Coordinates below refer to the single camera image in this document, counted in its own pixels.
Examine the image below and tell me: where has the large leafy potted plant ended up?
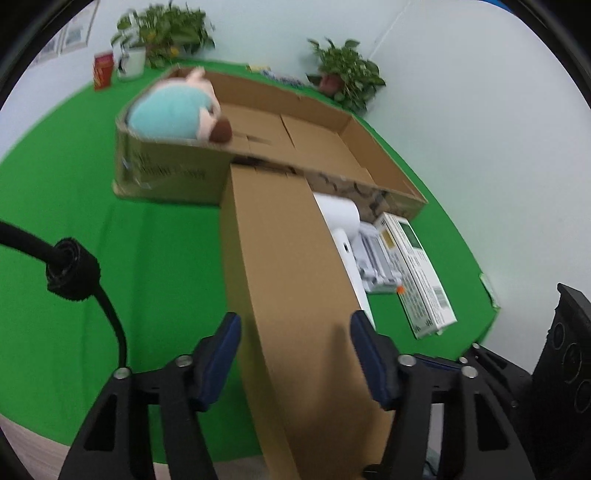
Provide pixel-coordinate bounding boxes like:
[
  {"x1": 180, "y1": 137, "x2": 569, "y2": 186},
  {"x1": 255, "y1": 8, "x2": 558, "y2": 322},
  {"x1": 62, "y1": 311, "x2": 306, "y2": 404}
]
[{"x1": 112, "y1": 2, "x2": 216, "y2": 69}]

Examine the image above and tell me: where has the black cable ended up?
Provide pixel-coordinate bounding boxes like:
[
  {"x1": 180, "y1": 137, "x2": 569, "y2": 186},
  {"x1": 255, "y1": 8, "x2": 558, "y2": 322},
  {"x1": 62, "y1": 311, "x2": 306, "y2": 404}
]
[{"x1": 0, "y1": 220, "x2": 130, "y2": 370}]

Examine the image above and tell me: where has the small potted plant brown pot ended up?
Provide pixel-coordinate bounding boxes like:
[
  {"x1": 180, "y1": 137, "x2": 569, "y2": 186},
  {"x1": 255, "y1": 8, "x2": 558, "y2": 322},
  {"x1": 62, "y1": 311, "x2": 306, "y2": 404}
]
[{"x1": 307, "y1": 38, "x2": 386, "y2": 112}]

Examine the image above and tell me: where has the black velcro strap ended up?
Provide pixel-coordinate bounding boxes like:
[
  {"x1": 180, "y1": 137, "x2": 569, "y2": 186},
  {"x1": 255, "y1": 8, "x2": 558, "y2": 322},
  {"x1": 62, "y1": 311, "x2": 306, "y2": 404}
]
[{"x1": 45, "y1": 237, "x2": 101, "y2": 302}]

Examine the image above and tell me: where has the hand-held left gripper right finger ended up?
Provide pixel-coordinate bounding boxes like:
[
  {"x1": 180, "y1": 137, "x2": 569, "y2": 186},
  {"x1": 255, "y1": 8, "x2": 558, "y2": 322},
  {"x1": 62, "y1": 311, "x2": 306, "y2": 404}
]
[{"x1": 349, "y1": 311, "x2": 536, "y2": 480}]

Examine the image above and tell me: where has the white handheld appliance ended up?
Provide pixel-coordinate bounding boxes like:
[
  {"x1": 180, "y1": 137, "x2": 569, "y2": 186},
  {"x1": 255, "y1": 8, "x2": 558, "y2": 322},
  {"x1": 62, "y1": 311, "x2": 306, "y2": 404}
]
[{"x1": 313, "y1": 194, "x2": 402, "y2": 330}]

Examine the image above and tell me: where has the white enamel mug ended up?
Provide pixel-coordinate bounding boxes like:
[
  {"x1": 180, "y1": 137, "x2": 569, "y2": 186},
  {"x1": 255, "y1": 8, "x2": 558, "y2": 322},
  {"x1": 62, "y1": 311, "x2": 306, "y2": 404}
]
[{"x1": 117, "y1": 46, "x2": 147, "y2": 81}]

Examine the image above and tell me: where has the pink and blue plush pig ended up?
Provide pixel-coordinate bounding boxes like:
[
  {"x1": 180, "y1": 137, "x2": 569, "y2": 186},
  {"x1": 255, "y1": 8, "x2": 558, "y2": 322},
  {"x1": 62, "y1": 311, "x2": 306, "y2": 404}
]
[{"x1": 127, "y1": 67, "x2": 233, "y2": 144}]

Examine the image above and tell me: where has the patterned blue packet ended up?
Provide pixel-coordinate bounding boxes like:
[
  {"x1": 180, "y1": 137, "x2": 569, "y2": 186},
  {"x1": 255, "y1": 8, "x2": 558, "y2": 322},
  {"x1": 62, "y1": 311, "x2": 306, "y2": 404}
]
[{"x1": 247, "y1": 65, "x2": 306, "y2": 88}]

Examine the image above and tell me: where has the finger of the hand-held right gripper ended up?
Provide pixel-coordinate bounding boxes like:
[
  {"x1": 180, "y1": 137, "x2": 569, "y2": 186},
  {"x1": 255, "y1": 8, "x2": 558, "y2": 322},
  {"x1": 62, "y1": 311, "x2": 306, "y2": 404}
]
[{"x1": 462, "y1": 343, "x2": 536, "y2": 407}]

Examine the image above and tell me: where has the red paper cup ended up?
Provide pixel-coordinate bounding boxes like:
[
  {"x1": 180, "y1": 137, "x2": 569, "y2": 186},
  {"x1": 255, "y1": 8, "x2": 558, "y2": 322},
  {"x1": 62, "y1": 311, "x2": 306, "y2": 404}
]
[{"x1": 93, "y1": 52, "x2": 115, "y2": 90}]

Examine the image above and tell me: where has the white and green carton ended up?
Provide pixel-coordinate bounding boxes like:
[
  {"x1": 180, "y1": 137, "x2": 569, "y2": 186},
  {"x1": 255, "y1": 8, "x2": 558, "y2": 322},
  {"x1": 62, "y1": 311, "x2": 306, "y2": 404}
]
[{"x1": 374, "y1": 213, "x2": 458, "y2": 340}]

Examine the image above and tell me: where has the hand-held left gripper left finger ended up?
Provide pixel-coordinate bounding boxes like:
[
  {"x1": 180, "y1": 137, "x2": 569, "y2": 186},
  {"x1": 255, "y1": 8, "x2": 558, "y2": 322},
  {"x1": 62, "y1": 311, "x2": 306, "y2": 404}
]
[{"x1": 58, "y1": 312, "x2": 242, "y2": 480}]

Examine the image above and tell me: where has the long cardboard insert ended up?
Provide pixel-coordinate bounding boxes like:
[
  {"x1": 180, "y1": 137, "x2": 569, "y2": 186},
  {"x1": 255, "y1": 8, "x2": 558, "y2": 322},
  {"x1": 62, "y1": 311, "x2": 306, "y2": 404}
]
[{"x1": 221, "y1": 164, "x2": 395, "y2": 480}]

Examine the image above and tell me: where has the green table cloth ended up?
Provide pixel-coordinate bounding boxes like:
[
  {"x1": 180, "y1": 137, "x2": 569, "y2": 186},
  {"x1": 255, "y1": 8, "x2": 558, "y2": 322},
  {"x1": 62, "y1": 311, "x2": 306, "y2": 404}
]
[{"x1": 0, "y1": 60, "x2": 502, "y2": 464}]

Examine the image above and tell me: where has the large framed wall picture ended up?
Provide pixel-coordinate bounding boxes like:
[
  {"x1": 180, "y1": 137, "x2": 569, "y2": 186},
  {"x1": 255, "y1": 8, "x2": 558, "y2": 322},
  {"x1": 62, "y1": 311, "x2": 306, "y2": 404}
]
[{"x1": 61, "y1": 2, "x2": 99, "y2": 55}]

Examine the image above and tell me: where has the large cardboard box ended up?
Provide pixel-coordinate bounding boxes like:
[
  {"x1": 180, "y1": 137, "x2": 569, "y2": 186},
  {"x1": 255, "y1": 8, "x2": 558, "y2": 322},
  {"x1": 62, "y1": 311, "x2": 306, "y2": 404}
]
[{"x1": 114, "y1": 65, "x2": 429, "y2": 220}]

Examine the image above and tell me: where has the small framed wall picture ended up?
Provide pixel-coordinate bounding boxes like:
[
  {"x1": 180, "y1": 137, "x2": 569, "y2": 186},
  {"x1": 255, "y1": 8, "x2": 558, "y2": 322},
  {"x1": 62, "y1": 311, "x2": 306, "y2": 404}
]
[{"x1": 33, "y1": 33, "x2": 63, "y2": 64}]

